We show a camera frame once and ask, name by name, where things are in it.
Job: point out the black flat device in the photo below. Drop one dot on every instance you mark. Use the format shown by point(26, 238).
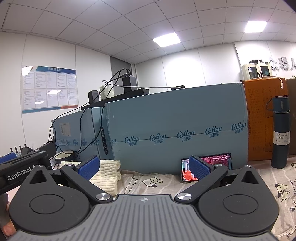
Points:
point(141, 92)

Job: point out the blue framed wall poster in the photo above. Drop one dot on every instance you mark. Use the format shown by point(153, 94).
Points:
point(49, 89)

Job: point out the large black power adapter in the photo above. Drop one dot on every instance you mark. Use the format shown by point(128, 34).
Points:
point(129, 83)

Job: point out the black router with antennas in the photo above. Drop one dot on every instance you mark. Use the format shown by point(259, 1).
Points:
point(26, 151)

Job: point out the ceiling light panel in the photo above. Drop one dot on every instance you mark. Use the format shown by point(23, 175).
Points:
point(167, 39)
point(256, 26)

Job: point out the large blue cardboard box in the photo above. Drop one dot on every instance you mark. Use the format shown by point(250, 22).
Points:
point(173, 111)

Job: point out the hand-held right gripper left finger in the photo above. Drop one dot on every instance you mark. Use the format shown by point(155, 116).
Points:
point(89, 167)

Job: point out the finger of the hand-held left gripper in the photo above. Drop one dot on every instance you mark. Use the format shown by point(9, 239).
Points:
point(47, 149)
point(7, 159)

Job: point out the cream knit sweater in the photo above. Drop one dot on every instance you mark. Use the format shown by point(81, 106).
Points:
point(106, 173)

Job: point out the white bowl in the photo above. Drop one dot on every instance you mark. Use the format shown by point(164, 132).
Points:
point(63, 155)

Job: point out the small blue cardboard box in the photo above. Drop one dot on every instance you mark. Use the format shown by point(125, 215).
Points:
point(69, 126)

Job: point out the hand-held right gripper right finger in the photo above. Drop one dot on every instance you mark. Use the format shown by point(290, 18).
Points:
point(198, 168)

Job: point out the dark blue vacuum bottle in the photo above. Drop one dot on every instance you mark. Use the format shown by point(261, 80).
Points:
point(280, 120)

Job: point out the small black power adapter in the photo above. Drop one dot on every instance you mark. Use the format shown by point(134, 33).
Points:
point(93, 96)

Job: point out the orange cardboard box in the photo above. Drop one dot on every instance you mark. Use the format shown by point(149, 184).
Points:
point(259, 120)

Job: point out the black smartphone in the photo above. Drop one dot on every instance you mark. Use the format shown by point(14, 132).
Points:
point(222, 160)

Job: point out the white wall lettering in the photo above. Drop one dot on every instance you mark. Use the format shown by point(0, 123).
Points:
point(285, 64)

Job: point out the person's left hand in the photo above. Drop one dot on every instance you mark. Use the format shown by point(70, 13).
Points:
point(6, 228)

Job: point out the beige dog print blanket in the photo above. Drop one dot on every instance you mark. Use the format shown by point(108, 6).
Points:
point(161, 185)

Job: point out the cream glass door cabinet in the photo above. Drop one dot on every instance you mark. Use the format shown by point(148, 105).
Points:
point(254, 71)

